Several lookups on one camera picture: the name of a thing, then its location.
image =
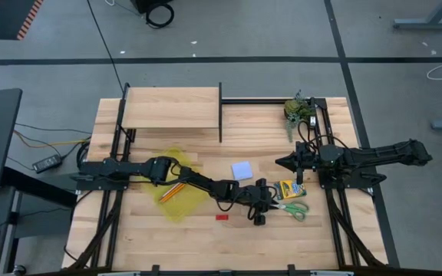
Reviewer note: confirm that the black power adapter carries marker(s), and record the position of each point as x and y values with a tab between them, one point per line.
47	163

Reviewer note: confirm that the grey table base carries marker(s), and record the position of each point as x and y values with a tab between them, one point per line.
428	24

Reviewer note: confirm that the yellow mesh pouch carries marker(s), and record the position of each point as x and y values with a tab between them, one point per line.
182	209

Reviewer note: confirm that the dark mat orange striped edges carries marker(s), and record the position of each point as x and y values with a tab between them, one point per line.
10	19

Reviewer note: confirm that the black desk crossbeam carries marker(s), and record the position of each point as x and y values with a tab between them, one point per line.
40	188

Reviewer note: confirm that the small red rectangular piece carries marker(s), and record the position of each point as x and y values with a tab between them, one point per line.
222	217

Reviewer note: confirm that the desk caster wheel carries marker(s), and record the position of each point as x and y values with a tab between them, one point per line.
19	270

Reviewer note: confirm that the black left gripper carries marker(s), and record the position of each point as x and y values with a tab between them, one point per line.
259	197

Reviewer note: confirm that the yellow green crayon box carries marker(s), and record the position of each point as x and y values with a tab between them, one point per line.
291	189

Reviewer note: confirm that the small green potted plant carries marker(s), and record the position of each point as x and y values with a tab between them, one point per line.
295	109

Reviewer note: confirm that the black aluminium table frame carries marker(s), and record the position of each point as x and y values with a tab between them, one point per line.
251	101

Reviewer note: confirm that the orange pencil dull eraser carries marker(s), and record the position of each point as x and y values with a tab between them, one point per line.
170	191

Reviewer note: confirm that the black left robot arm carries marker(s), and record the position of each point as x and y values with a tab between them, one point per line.
205	184

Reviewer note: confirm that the small white device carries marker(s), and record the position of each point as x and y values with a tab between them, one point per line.
313	121

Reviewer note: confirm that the black shelf side panel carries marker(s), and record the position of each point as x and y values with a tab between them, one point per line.
121	115

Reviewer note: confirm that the orange pencil bright eraser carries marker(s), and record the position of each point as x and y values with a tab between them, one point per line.
175	193

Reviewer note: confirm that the pale blue sticky note pad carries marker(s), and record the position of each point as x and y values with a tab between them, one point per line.
242	171

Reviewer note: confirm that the grey desk leg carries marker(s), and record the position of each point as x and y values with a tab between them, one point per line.
10	245

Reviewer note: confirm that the black box on floor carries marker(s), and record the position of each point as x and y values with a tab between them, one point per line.
144	4

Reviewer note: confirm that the wooden shelf board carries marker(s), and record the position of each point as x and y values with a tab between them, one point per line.
171	107

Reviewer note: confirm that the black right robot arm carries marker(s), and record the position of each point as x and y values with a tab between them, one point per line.
382	155

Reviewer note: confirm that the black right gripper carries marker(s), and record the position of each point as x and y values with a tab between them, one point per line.
309	159

